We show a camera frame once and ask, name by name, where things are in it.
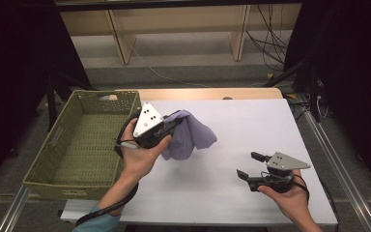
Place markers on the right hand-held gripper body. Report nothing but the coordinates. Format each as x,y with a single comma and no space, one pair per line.
285,162

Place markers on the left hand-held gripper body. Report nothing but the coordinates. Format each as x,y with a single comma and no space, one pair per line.
146,121

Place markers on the purple shorts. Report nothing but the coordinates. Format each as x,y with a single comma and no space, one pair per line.
193,135

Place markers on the green woven basket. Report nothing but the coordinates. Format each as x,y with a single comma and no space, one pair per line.
87,145

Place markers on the person's left hand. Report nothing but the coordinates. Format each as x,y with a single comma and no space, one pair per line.
138,161

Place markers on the person's right hand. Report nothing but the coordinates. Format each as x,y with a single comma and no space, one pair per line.
293,203

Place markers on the white table board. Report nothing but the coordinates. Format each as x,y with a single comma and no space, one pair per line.
254,129

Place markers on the black metal stand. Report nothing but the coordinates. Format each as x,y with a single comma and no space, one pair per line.
283,72
51,103

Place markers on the beige wooden shelf unit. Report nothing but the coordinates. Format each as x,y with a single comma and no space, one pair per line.
174,19

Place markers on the black crossbar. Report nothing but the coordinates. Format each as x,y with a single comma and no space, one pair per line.
174,4

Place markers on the black curtain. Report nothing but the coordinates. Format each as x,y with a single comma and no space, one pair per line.
351,64
13,64

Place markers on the aluminium rail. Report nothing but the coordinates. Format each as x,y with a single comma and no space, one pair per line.
13,209
336,161

